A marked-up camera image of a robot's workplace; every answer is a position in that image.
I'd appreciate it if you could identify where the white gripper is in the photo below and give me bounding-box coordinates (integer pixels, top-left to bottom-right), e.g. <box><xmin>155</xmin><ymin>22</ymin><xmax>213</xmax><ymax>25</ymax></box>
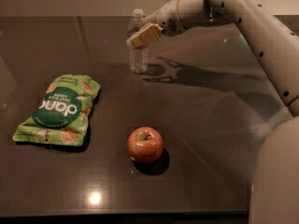
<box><xmin>126</xmin><ymin>0</ymin><xmax>185</xmax><ymax>49</ymax></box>

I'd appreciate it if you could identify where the clear plastic water bottle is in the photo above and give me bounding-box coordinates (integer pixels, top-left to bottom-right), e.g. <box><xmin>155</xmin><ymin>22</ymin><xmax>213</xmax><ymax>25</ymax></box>
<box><xmin>127</xmin><ymin>8</ymin><xmax>150</xmax><ymax>74</ymax></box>

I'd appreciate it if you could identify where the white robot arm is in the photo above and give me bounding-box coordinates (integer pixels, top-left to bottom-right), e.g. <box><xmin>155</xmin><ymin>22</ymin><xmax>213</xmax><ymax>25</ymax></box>
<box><xmin>127</xmin><ymin>0</ymin><xmax>299</xmax><ymax>224</ymax></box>

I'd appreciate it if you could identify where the red apple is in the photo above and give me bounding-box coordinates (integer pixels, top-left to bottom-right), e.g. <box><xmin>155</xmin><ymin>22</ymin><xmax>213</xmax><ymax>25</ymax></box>
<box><xmin>127</xmin><ymin>127</ymin><xmax>164</xmax><ymax>164</ymax></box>

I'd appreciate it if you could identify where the green rice chips bag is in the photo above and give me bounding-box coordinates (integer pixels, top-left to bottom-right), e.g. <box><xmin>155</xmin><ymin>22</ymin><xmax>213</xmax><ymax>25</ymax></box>
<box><xmin>12</xmin><ymin>75</ymin><xmax>101</xmax><ymax>147</ymax></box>

